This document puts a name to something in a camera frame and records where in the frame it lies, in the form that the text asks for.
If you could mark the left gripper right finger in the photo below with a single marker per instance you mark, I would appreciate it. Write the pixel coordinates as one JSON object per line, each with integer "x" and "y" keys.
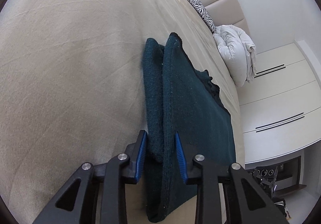
{"x": 227, "y": 193}

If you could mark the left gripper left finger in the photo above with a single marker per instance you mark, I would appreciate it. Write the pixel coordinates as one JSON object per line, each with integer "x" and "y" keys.
{"x": 98, "y": 186}

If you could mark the dark green knit sweater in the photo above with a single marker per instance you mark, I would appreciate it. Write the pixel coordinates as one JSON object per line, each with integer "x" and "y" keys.
{"x": 180, "y": 102}

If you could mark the white wardrobe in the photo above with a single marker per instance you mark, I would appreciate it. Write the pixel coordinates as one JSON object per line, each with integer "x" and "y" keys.
{"x": 280, "y": 108}

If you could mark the white crumpled duvet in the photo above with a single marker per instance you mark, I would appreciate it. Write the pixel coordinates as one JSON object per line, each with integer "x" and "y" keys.
{"x": 238, "y": 52}

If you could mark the zebra print pillow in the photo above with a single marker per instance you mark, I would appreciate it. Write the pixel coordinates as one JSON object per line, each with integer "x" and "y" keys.
{"x": 203, "y": 13}

